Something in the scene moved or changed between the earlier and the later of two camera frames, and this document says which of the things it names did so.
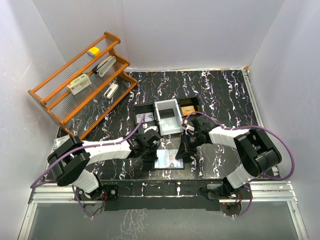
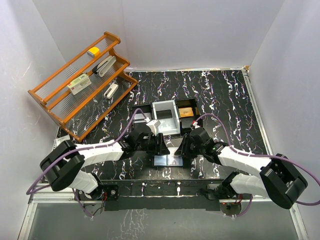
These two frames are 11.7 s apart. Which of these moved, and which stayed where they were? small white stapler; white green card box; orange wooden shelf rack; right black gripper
Moved: right black gripper
Stayed: small white stapler; orange wooden shelf rack; white green card box
